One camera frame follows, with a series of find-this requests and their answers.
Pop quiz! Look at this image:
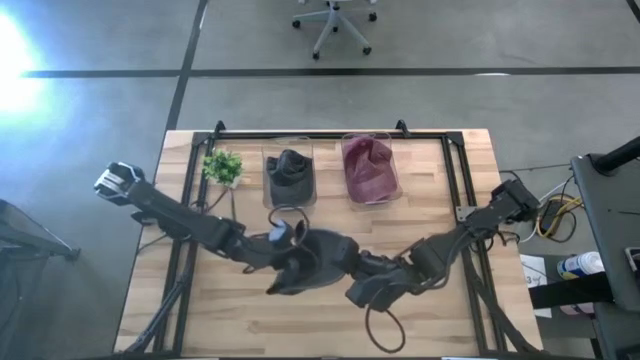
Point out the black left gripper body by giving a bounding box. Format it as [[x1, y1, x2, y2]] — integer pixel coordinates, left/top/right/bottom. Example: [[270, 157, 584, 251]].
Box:
[[243, 233, 302, 282]]

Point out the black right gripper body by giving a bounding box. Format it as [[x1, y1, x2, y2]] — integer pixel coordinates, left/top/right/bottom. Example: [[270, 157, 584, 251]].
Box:
[[356, 249, 410, 282]]

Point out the dark grey baseball cap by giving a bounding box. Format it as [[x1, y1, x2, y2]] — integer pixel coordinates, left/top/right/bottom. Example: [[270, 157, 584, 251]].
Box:
[[265, 148, 317, 207], [266, 227, 362, 297]]

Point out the maroon baseball cap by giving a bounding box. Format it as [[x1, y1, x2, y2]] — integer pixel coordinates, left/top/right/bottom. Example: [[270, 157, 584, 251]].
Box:
[[342, 135, 394, 171], [344, 149, 401, 204]]

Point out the clear plastic bin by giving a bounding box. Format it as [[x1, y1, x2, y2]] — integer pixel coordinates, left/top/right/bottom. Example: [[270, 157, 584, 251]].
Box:
[[261, 136, 319, 211], [340, 131, 405, 207]]

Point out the green plant in white pot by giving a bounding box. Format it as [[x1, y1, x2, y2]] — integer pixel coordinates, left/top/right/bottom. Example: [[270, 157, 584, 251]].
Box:
[[201, 148, 246, 190]]

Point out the white paper sheet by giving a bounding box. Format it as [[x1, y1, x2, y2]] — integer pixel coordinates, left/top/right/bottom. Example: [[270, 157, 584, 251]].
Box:
[[519, 253, 554, 320]]

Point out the white spray can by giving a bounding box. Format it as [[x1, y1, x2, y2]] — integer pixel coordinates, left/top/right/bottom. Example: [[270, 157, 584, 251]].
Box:
[[556, 250, 607, 282]]

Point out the grey side cart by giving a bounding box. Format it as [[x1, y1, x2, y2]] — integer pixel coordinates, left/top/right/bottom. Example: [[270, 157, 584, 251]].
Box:
[[569, 151, 640, 360]]

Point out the white office chair base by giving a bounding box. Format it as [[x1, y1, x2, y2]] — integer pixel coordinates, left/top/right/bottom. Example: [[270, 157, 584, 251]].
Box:
[[291, 0, 379, 62]]

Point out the black stand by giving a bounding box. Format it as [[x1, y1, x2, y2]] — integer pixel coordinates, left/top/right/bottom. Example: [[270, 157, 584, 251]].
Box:
[[0, 198, 82, 360]]

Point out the black pole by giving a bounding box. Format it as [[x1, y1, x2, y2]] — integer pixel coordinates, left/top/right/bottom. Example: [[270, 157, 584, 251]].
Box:
[[593, 134, 640, 175]]

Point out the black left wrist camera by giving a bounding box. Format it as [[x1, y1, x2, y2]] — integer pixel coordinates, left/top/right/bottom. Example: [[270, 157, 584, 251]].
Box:
[[268, 219, 296, 248]]

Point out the black left wrist camera cable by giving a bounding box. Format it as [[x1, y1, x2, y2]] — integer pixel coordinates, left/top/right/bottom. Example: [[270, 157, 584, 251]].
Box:
[[267, 203, 312, 237]]

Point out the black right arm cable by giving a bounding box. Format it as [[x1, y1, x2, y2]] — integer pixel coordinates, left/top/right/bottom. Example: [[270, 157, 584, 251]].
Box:
[[364, 293, 407, 355]]

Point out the black table frame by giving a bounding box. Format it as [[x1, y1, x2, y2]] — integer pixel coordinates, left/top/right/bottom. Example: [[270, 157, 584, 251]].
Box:
[[113, 118, 546, 357]]

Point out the yellow cable bundle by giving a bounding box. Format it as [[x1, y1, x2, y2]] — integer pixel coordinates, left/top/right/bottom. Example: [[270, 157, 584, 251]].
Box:
[[535, 193, 585, 240]]

